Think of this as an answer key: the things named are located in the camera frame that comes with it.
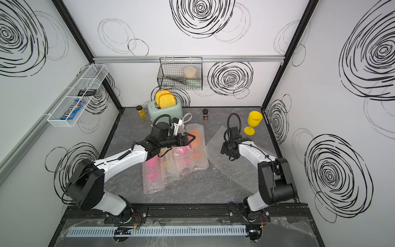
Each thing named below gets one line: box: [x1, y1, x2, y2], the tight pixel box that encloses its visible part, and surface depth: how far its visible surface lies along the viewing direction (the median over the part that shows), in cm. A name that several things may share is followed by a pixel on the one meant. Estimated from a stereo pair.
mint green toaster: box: [147, 99, 184, 125], surface depth 101 cm
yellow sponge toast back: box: [155, 89, 171, 107], surface depth 100 cm
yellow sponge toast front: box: [159, 93, 177, 109], surface depth 101 cm
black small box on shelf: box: [77, 89, 97, 97], surface depth 80 cm
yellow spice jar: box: [135, 104, 147, 120], surface depth 111 cm
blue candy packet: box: [60, 99, 85, 120], surface depth 72 cm
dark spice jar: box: [202, 108, 209, 122], surface depth 110 cm
